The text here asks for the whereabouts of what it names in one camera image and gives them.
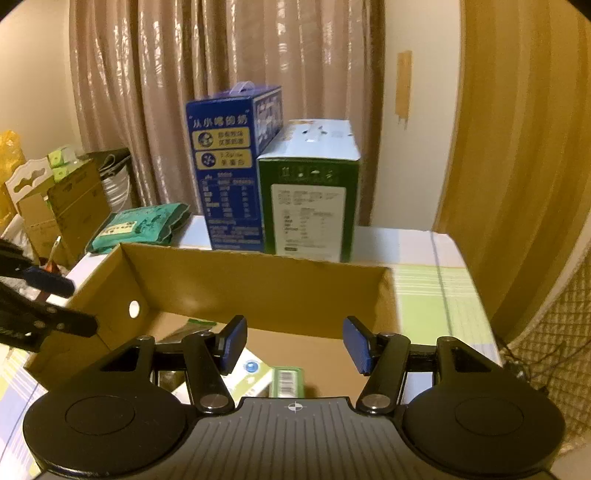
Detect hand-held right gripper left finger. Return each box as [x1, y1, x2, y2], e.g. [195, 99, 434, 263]
[95, 315, 247, 414]

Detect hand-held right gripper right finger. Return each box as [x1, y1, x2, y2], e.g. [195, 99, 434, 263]
[342, 316, 502, 416]

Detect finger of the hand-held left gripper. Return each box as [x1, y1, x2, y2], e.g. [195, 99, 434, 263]
[0, 281, 100, 354]
[0, 237, 75, 298]

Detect plaid cloth desktop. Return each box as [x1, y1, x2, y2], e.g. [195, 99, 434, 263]
[0, 215, 504, 480]

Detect red-tipped pen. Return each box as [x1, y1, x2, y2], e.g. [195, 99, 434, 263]
[42, 235, 63, 274]

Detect white and green box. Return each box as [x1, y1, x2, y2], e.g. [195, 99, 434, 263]
[172, 348, 274, 408]

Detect small plain cardboard box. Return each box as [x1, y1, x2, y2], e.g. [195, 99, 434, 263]
[18, 191, 68, 269]

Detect green barcode packet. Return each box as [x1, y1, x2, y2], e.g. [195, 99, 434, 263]
[270, 366, 306, 400]

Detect white carved chair back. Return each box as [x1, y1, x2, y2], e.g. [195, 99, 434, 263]
[4, 157, 56, 214]

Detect green foil packet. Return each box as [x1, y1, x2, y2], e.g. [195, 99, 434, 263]
[85, 203, 192, 254]

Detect green tissue packs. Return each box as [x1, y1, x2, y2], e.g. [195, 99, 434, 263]
[47, 147, 81, 182]

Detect yellow plastic bag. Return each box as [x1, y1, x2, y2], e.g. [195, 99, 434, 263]
[0, 130, 26, 222]

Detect black paper bag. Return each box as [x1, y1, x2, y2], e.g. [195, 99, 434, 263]
[81, 148, 132, 181]

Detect green milk carton box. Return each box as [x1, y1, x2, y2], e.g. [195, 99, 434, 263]
[256, 119, 362, 263]

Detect blue milk carton box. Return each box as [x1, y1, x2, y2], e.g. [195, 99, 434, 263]
[185, 82, 283, 254]

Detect yellow quilted cloth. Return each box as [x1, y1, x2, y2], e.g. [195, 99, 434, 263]
[508, 258, 591, 462]

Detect mustard yellow curtain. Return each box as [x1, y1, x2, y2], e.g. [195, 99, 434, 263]
[431, 0, 591, 333]

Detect orange tape patch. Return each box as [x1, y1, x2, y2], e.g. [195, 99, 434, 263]
[396, 51, 413, 124]

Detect black floor cable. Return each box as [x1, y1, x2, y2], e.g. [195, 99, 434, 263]
[499, 337, 551, 395]

